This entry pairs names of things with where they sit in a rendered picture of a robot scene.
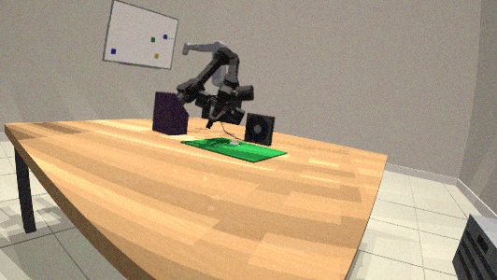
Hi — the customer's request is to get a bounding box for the green circuit board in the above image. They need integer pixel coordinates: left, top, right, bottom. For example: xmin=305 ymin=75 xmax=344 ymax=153
xmin=180 ymin=137 xmax=288 ymax=163

